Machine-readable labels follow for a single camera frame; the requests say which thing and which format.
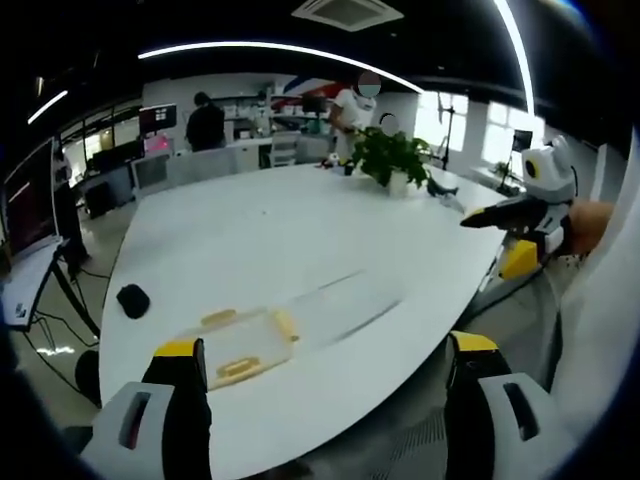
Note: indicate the large dark monitor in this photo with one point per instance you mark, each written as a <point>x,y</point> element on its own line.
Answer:
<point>30,205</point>

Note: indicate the grey mesh chair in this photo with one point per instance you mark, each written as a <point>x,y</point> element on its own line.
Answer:
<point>395,445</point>

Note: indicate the black tripod stand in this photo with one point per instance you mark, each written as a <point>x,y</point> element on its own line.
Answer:
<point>448,130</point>

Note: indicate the grey chair back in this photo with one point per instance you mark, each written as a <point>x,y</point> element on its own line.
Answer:
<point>200,167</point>

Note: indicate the wall screen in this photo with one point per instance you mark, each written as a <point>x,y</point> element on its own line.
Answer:
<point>158,119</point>

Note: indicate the green potted plant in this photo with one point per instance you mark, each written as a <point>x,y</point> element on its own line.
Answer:
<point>390,155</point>

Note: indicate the long ceiling light strip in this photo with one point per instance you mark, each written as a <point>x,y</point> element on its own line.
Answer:
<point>280,47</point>

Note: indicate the ceiling air vent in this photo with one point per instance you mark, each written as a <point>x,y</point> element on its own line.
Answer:
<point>347,12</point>

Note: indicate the person's right hand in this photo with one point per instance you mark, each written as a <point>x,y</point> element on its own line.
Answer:
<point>590,225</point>

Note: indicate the black round stool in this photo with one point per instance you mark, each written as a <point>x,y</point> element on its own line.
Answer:
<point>87,377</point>

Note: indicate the clear plastic food container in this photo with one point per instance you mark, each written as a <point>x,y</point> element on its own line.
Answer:
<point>240,345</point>

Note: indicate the white slatted chair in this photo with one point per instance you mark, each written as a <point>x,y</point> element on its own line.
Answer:
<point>285,149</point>

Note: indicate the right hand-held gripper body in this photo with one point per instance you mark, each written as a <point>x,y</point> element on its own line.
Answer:
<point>547,175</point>

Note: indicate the small black object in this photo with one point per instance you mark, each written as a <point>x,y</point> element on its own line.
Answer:
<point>133,301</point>

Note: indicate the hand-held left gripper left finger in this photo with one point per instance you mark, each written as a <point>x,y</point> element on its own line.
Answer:
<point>150,425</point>

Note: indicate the dark object on table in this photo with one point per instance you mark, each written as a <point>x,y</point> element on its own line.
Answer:
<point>442,189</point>

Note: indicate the white side desk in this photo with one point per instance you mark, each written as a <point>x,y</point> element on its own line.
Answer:
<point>27,290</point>

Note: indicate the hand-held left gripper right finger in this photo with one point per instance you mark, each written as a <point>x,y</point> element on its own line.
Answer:
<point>500,415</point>

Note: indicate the short ceiling light strip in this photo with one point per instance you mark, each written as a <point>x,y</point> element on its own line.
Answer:
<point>47,106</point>

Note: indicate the clear plastic container lid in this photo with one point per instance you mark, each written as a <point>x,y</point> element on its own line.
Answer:
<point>345,310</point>

